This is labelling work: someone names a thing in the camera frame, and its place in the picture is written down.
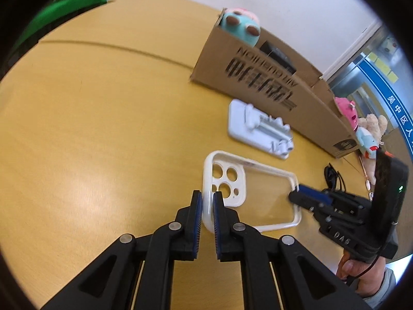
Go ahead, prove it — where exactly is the white folding phone stand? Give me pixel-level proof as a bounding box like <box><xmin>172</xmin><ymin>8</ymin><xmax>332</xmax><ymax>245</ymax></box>
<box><xmin>227</xmin><ymin>99</ymin><xmax>294</xmax><ymax>160</ymax></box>

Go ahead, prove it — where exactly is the right hand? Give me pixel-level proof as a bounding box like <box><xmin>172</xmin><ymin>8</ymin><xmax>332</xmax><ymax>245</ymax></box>
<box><xmin>335</xmin><ymin>250</ymin><xmax>387</xmax><ymax>299</ymax></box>

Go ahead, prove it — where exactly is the beige plush bear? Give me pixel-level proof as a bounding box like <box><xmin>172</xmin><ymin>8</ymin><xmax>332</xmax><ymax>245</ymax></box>
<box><xmin>358</xmin><ymin>114</ymin><xmax>388</xmax><ymax>146</ymax></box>

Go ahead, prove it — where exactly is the grey jacket right forearm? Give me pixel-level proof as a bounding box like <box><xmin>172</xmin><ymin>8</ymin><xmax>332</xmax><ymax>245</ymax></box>
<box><xmin>363</xmin><ymin>267</ymin><xmax>396</xmax><ymax>309</ymax></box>

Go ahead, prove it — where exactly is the pink pig plush toy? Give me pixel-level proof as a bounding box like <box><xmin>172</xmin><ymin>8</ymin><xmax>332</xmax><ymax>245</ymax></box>
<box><xmin>220</xmin><ymin>8</ymin><xmax>260</xmax><ymax>47</ymax></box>

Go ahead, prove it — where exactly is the white clear phone case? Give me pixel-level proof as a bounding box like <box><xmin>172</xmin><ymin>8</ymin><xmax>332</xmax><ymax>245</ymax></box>
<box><xmin>202</xmin><ymin>150</ymin><xmax>302</xmax><ymax>232</ymax></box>

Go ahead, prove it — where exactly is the green covered side table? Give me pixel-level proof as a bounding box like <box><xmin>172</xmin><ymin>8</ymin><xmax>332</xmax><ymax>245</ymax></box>
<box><xmin>13</xmin><ymin>0</ymin><xmax>107</xmax><ymax>50</ymax></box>

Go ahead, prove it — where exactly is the pink white pen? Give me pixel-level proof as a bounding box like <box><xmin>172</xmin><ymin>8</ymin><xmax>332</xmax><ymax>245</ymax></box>
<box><xmin>358</xmin><ymin>156</ymin><xmax>374</xmax><ymax>201</ymax></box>

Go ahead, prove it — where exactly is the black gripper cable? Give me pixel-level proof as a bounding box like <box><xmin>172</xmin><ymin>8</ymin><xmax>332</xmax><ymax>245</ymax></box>
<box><xmin>346</xmin><ymin>244</ymin><xmax>386</xmax><ymax>285</ymax></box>

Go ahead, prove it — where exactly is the black charger box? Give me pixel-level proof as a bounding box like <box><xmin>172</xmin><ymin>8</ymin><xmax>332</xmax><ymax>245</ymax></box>
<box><xmin>260</xmin><ymin>41</ymin><xmax>296</xmax><ymax>74</ymax></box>

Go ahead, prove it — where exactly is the light blue plush toy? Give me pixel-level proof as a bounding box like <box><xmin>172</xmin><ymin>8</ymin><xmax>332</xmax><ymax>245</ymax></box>
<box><xmin>356</xmin><ymin>125</ymin><xmax>379</xmax><ymax>160</ymax></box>

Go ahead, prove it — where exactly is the shallow cardboard box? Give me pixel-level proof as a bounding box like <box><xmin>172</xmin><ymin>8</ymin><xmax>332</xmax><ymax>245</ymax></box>
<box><xmin>191</xmin><ymin>9</ymin><xmax>358</xmax><ymax>158</ymax></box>

